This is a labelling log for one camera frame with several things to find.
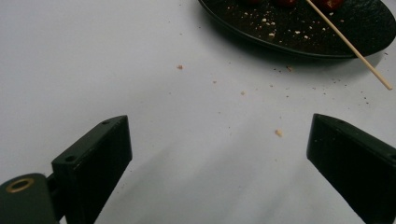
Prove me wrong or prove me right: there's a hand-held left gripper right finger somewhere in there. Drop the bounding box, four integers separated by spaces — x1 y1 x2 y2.
306 113 396 224

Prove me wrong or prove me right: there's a black textured plate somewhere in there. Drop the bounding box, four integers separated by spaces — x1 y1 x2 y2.
197 0 396 60

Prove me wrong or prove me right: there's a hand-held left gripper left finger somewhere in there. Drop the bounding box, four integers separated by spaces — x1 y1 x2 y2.
50 115 133 224

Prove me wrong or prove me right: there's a wooden skewer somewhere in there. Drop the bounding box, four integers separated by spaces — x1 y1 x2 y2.
304 0 394 91

